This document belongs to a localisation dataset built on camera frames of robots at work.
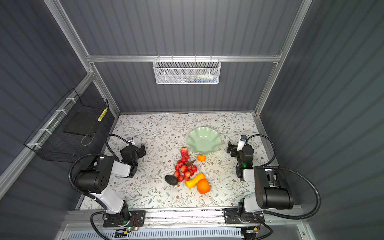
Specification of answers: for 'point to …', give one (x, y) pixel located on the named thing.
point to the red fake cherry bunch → (185, 169)
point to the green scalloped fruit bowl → (204, 140)
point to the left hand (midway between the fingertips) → (133, 146)
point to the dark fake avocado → (171, 179)
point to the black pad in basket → (80, 123)
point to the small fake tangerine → (201, 158)
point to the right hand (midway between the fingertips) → (239, 143)
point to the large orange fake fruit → (203, 186)
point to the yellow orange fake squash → (193, 183)
